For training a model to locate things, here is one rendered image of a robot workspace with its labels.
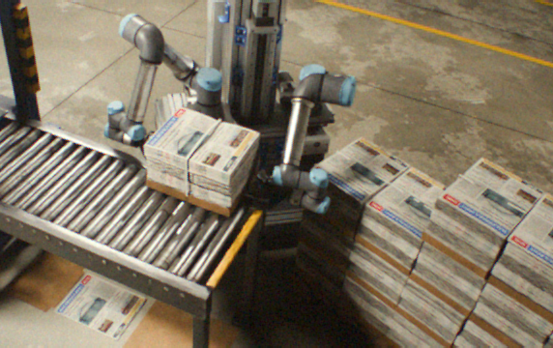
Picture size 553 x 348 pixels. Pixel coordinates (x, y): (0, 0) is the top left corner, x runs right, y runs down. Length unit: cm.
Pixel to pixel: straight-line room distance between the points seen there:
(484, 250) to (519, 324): 32
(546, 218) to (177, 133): 143
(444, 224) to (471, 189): 17
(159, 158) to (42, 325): 116
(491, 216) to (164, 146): 124
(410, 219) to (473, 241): 31
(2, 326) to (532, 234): 239
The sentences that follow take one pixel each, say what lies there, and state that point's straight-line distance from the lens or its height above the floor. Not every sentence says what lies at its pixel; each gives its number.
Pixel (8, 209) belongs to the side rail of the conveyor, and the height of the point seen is 80.
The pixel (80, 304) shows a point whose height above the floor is 1.
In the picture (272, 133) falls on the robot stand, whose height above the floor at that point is 73.
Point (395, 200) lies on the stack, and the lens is 248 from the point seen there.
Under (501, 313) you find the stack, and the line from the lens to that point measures 237.
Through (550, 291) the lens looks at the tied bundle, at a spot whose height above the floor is 96.
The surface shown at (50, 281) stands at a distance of 320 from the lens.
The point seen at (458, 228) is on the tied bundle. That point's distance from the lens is 223.
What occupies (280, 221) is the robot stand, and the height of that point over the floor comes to 23.
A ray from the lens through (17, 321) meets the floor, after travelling 309.
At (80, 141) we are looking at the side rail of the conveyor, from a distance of 271.
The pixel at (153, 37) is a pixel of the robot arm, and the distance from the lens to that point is 239.
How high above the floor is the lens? 243
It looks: 40 degrees down
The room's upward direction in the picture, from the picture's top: 7 degrees clockwise
